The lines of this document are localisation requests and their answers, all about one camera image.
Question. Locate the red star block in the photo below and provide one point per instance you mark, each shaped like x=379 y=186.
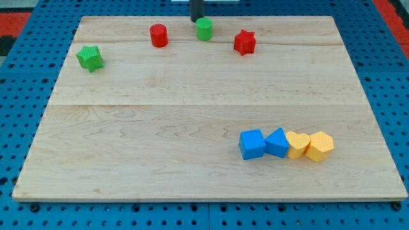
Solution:
x=245 y=42

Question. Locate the yellow hexagon block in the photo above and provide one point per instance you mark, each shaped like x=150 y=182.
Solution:
x=320 y=147

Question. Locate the blue triangle block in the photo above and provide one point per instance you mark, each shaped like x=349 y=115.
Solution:
x=277 y=144

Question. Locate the green cylinder block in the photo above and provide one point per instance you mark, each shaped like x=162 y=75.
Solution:
x=204 y=29

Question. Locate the yellow heart block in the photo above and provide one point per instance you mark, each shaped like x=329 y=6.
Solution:
x=297 y=144

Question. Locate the red cylinder block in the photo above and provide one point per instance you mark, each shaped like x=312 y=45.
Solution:
x=158 y=34

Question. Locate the green star block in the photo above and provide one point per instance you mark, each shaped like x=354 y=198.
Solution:
x=89 y=57

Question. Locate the blue cube block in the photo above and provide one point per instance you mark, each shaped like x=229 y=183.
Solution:
x=252 y=144

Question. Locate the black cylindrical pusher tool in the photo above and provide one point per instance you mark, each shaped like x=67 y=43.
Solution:
x=196 y=9

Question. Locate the light wooden board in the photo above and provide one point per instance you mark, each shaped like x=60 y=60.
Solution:
x=163 y=124

